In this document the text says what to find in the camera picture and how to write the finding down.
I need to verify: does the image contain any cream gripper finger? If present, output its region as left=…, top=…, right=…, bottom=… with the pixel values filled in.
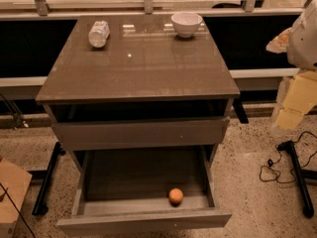
left=265, top=28, right=292, bottom=54
left=274, top=70, right=317, bottom=130

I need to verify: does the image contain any orange fruit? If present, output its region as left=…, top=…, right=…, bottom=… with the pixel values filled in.
left=168, top=188, right=183, bottom=205

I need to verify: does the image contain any grey drawer cabinet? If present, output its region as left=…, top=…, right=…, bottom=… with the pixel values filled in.
left=37, top=15, right=239, bottom=166

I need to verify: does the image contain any open grey middle drawer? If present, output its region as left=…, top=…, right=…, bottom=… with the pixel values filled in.
left=57, top=146, right=232, bottom=237

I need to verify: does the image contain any closed grey top drawer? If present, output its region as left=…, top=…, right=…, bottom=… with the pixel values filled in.
left=53, top=117, right=229, bottom=151

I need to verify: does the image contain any white ceramic bowl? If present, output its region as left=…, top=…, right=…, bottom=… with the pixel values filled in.
left=171, top=12, right=203, bottom=38

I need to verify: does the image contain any black table leg left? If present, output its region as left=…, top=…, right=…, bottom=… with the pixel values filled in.
left=31, top=142, right=65, bottom=216

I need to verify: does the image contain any brown cardboard box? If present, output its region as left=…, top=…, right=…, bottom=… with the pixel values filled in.
left=0, top=158, right=32, bottom=238

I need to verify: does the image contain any black thin cable left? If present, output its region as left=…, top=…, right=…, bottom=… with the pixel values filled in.
left=0, top=181, right=37, bottom=238

